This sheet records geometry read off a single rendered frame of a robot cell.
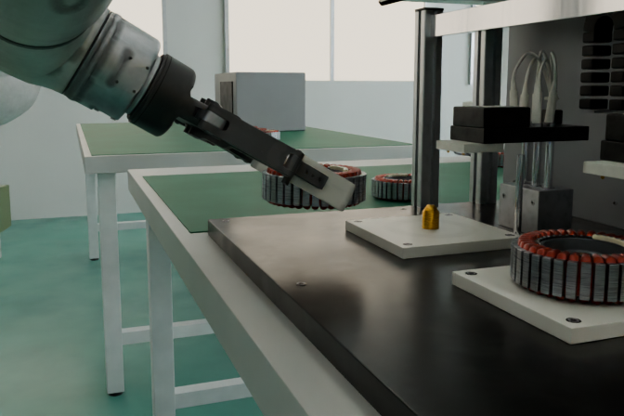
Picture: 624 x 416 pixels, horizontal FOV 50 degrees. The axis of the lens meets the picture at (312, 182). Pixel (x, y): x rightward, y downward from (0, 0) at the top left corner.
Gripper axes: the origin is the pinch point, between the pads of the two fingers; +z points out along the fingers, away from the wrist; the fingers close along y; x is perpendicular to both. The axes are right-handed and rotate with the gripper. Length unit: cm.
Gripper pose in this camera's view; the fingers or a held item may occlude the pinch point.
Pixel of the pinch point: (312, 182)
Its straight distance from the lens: 71.6
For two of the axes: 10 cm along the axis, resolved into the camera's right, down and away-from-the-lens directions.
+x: 4.7, -8.8, 0.6
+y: 3.7, 1.3, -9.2
